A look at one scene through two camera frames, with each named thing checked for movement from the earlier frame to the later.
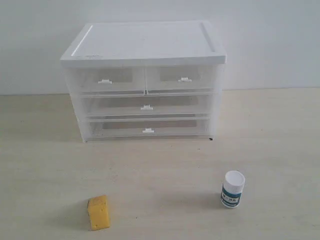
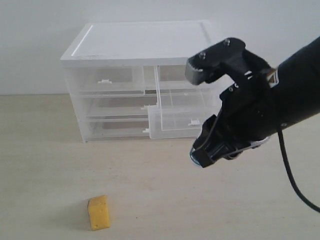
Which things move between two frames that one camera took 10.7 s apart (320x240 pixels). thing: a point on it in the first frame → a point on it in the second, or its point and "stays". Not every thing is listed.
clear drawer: (180, 80) → (181, 113)
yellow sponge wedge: (98, 213) stays
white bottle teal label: (234, 183) → (191, 152)
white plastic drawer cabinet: (145, 80) stays
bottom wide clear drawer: (149, 127) stays
